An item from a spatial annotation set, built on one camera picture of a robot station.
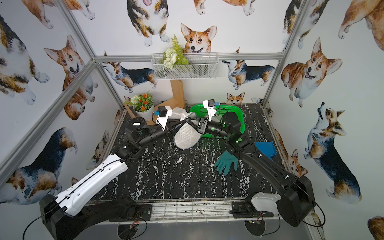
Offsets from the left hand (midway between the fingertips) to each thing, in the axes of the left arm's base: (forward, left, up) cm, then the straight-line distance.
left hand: (183, 117), depth 65 cm
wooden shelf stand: (+41, +9, -30) cm, 51 cm away
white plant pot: (+22, +26, -23) cm, 41 cm away
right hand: (0, -3, +1) cm, 3 cm away
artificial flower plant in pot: (+25, +29, -16) cm, 41 cm away
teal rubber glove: (-4, -22, -36) cm, 43 cm away
